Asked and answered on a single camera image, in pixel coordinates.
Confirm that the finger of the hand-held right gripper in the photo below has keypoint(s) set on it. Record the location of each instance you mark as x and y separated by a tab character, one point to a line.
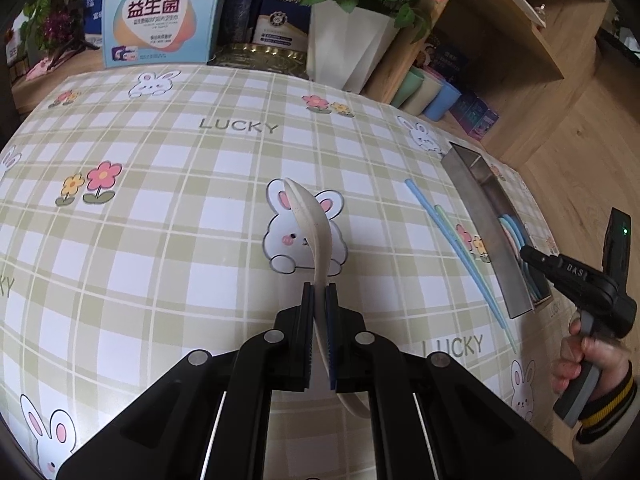
542	262

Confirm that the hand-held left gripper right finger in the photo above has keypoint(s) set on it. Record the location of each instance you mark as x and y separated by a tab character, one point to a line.
330	345

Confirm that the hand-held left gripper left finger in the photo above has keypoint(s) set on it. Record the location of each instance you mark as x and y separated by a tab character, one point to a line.
309	345

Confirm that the green spoon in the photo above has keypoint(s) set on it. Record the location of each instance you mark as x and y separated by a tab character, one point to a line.
520	240

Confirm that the blue spoon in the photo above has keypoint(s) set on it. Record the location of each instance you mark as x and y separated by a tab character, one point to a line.
507	225

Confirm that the perforated steel utensil tray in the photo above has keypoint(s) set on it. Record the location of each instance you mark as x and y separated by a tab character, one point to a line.
480	210

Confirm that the green chopstick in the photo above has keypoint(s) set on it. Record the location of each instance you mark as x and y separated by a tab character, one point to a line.
450	227

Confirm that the white spoon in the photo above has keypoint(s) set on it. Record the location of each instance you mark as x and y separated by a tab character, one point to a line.
310	220

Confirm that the blue chopstick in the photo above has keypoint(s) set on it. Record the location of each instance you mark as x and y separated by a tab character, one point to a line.
427	210

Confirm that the person's right forearm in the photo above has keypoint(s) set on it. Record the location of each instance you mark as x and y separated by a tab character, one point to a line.
615	410

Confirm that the person's right hand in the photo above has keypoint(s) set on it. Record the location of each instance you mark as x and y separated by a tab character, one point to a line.
607	355

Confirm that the checkered rabbit print tablecloth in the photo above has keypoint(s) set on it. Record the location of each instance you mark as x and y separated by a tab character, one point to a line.
175	260

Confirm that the small purple box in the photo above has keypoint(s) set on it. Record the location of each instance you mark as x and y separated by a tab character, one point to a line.
475	115

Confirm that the blue cup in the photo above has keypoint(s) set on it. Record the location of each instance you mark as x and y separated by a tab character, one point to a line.
442	105

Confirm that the cream cup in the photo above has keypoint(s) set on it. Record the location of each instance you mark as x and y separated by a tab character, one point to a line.
420	100

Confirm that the pink cup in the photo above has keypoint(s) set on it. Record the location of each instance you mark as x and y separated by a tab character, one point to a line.
440	81

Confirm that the green cup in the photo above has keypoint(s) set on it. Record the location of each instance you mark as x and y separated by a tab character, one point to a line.
407	87

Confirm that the dark navy moon box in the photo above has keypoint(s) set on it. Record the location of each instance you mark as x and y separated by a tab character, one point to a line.
430	47

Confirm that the wooden shelf unit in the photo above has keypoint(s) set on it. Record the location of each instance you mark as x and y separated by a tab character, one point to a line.
565	20

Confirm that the red roses in white pot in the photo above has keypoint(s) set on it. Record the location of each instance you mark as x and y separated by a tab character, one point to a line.
350	45

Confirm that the gold metal tray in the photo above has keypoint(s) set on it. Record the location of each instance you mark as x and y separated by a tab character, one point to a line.
255	57

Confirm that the white pastel printed box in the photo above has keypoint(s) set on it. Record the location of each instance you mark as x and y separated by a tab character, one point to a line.
160	20

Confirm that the pink cloth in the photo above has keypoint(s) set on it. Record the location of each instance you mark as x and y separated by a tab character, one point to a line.
45	69

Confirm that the blue white box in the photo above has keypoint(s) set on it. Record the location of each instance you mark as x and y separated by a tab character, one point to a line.
95	15

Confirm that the pink blossom flower arrangement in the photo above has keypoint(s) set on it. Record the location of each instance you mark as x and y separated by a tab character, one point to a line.
45	15

